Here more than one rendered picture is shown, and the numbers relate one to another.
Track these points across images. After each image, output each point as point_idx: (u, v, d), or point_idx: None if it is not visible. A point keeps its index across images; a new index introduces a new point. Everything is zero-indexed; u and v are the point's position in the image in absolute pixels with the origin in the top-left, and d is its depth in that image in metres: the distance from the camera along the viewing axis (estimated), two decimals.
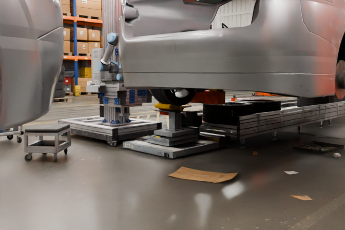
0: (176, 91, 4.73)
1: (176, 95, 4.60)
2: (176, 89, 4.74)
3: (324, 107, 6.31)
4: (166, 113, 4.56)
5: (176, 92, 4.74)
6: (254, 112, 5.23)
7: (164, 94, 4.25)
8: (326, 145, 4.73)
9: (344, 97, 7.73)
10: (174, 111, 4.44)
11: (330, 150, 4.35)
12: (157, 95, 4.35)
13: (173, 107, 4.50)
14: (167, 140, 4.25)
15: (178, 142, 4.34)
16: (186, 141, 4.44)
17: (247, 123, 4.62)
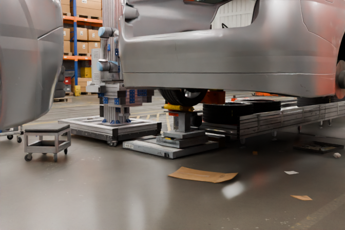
0: (185, 91, 4.63)
1: (186, 96, 4.49)
2: (186, 90, 4.63)
3: (324, 107, 6.31)
4: (175, 114, 4.45)
5: (185, 92, 4.63)
6: (254, 112, 5.23)
7: (173, 94, 4.14)
8: (326, 145, 4.73)
9: (344, 97, 7.73)
10: (184, 112, 4.33)
11: (330, 150, 4.35)
12: (167, 96, 4.24)
13: (183, 108, 4.39)
14: (177, 142, 4.14)
15: (188, 145, 4.23)
16: (196, 143, 4.33)
17: (247, 123, 4.62)
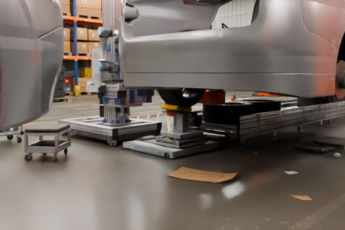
0: (183, 91, 4.61)
1: (184, 96, 4.48)
2: (184, 90, 4.61)
3: (324, 107, 6.31)
4: (173, 114, 4.43)
5: (183, 92, 4.61)
6: (254, 112, 5.23)
7: (171, 94, 4.13)
8: (326, 145, 4.73)
9: (344, 97, 7.73)
10: (182, 112, 4.32)
11: (330, 150, 4.35)
12: (165, 96, 4.23)
13: (181, 108, 4.37)
14: (176, 141, 4.14)
15: (188, 144, 4.24)
16: (196, 143, 4.34)
17: (247, 123, 4.62)
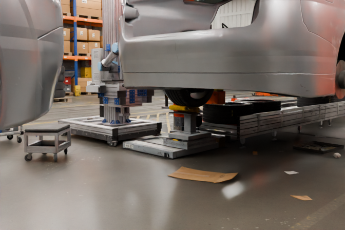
0: (191, 92, 4.52)
1: (192, 96, 4.39)
2: None
3: (324, 107, 6.31)
4: (181, 115, 4.35)
5: (191, 93, 4.53)
6: (254, 112, 5.23)
7: (179, 94, 4.04)
8: (326, 145, 4.73)
9: (344, 97, 7.73)
10: (190, 113, 4.23)
11: (330, 150, 4.35)
12: (172, 96, 4.14)
13: (189, 108, 4.29)
14: (185, 143, 4.06)
15: (196, 146, 4.15)
16: (204, 145, 4.25)
17: (247, 123, 4.62)
